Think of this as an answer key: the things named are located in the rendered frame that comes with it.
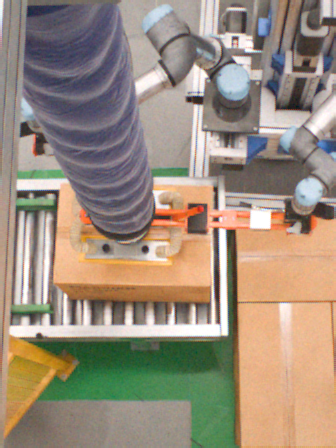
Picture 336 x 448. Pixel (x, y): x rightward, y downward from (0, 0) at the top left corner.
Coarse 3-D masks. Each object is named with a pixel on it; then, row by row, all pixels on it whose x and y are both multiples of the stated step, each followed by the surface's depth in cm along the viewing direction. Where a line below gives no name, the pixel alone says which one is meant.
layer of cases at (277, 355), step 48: (240, 240) 327; (288, 240) 326; (240, 288) 322; (288, 288) 321; (240, 336) 316; (288, 336) 315; (240, 384) 311; (288, 384) 310; (240, 432) 307; (288, 432) 306
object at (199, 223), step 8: (208, 208) 256; (192, 216) 257; (200, 216) 257; (208, 216) 256; (184, 224) 255; (192, 224) 256; (200, 224) 256; (208, 224) 255; (192, 232) 258; (200, 232) 258
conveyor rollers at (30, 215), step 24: (48, 216) 333; (24, 240) 332; (48, 240) 330; (216, 240) 328; (24, 264) 328; (48, 264) 328; (216, 264) 325; (24, 288) 325; (48, 288) 325; (216, 288) 322; (72, 312) 324; (144, 312) 322; (168, 312) 320; (192, 312) 319; (216, 312) 319
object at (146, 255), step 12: (84, 240) 270; (96, 240) 269; (108, 240) 269; (144, 240) 269; (156, 240) 269; (168, 240) 268; (96, 252) 268; (108, 252) 267; (144, 252) 265; (132, 264) 267; (144, 264) 267; (156, 264) 266; (168, 264) 266
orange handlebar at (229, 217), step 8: (160, 208) 259; (80, 216) 260; (216, 216) 258; (224, 216) 257; (232, 216) 257; (240, 216) 258; (248, 216) 257; (272, 216) 257; (280, 216) 257; (152, 224) 258; (160, 224) 258; (168, 224) 258; (176, 224) 257; (216, 224) 257; (224, 224) 256; (232, 224) 256; (240, 224) 256; (248, 224) 256; (272, 224) 256; (280, 224) 256
